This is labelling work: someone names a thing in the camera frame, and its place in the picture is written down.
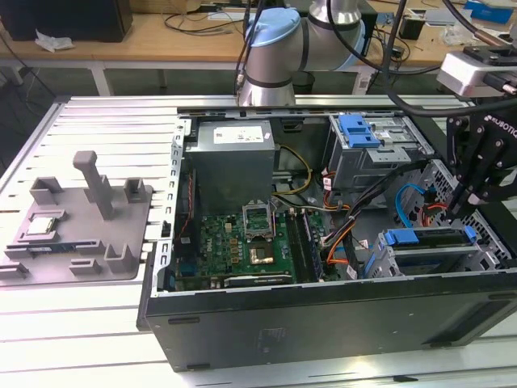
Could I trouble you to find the thick black arm hose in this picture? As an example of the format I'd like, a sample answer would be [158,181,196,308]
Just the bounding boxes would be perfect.
[383,0,484,119]

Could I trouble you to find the blue cardboard box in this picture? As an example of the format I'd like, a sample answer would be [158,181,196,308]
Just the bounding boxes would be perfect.
[464,0,517,21]

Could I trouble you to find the grey metal drive cage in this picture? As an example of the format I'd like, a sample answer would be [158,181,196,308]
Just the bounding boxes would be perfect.
[326,114,435,194]

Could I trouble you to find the silver CPU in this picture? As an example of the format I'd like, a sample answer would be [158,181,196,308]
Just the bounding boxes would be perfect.
[24,216,57,235]

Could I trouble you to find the black cable with metal fitting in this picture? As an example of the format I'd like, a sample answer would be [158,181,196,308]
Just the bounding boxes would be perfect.
[235,0,266,96]

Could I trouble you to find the black bin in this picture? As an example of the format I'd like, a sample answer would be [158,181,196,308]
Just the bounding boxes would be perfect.
[292,72,316,96]

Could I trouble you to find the metal socket cover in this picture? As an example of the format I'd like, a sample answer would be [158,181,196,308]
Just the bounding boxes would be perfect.
[241,203,277,243]

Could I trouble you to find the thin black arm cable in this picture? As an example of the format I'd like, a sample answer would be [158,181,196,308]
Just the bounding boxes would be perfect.
[326,0,441,77]

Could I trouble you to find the black PC case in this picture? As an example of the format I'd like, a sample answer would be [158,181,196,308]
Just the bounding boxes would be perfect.
[136,103,517,373]

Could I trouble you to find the orange black power wire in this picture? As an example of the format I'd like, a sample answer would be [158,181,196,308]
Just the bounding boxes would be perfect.
[418,192,452,228]

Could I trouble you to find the black hose with copper end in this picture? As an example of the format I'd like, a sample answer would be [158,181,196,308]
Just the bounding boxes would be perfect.
[442,0,511,49]

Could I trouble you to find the white paper sheet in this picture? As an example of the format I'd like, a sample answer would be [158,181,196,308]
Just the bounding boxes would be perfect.
[208,11,247,22]

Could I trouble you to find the clear plastic bags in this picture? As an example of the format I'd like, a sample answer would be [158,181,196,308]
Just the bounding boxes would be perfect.
[439,19,485,45]

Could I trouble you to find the grey parts rack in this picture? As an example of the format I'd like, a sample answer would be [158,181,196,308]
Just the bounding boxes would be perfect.
[0,150,155,286]

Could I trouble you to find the wooden desk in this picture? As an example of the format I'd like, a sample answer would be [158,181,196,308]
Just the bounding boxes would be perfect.
[0,0,517,70]

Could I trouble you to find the yellow power cable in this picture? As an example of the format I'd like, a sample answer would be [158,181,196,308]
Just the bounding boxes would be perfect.
[271,144,313,198]

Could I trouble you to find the CPU socket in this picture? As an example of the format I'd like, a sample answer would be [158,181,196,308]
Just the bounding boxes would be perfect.
[248,241,280,266]

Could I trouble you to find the orange yellow wire bundle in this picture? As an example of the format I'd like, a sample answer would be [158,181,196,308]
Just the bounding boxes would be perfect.
[322,221,359,268]

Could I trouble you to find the blue plastic drive latch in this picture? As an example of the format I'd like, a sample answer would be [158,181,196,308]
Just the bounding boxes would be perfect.
[338,115,383,149]

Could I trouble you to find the black graphics card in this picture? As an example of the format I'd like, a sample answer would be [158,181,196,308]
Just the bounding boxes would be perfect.
[223,273,294,289]

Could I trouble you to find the green motherboard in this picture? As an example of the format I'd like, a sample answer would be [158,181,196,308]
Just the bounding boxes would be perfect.
[173,212,343,289]

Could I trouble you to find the grey disk bay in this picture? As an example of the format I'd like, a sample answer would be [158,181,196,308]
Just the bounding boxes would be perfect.
[363,226,512,280]

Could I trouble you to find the grey flat box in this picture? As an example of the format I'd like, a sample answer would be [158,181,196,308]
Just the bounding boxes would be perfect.
[426,8,457,25]

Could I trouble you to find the black speaker box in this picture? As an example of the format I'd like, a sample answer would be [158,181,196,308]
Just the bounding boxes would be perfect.
[361,10,380,57]

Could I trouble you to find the black sleeved cable bundle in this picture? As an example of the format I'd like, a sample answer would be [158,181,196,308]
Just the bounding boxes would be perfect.
[322,159,430,243]

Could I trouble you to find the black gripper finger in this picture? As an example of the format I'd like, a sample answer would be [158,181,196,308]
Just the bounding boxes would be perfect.
[445,116,488,221]
[464,135,517,208]

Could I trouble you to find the loose RAM stick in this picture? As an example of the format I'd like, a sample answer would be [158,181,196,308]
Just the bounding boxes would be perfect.
[30,243,98,254]

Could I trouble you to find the blue data wire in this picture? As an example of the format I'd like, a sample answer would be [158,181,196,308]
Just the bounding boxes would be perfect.
[392,183,437,230]

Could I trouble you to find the small black container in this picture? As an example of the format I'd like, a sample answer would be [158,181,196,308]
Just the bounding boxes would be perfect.
[398,15,427,40]

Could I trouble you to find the large black box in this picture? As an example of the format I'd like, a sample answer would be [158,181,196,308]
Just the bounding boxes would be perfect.
[0,0,134,44]

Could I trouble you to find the grey power supply unit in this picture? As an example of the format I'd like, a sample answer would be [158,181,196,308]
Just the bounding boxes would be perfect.
[183,120,278,217]

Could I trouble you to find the white crumpled plastic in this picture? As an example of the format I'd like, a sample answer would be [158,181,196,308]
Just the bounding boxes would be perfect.
[34,28,76,53]

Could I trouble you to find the installed RAM stick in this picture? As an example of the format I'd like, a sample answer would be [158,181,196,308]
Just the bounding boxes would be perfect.
[301,209,326,282]

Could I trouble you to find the black RAM slot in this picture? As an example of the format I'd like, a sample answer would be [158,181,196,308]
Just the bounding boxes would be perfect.
[285,209,317,284]

